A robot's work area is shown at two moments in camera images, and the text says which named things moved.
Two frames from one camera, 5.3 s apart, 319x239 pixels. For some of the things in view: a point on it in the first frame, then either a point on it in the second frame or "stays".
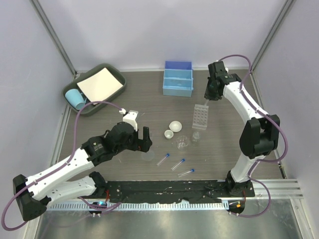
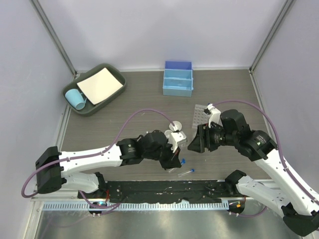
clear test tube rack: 200,116 stays
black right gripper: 208,95 -> 203,139
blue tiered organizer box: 178,78 stays
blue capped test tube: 186,173 stays
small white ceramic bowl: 168,134 stays
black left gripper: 140,144 -> 173,160
